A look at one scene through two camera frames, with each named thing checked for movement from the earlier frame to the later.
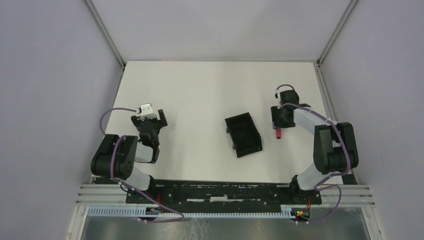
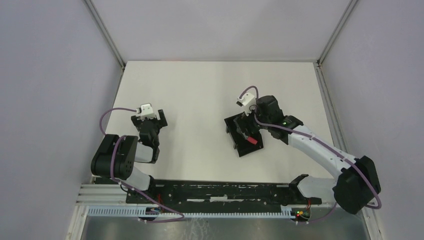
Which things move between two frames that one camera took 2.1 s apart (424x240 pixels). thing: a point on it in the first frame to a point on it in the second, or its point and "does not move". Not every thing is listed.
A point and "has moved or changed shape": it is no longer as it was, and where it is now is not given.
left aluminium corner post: [98, 21] does not move
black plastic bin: [244, 135] does not move
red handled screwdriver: [278, 133] has moved or changed shape
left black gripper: [149, 121] does not move
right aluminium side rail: [320, 71] does not move
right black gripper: [279, 122] to [238, 127]
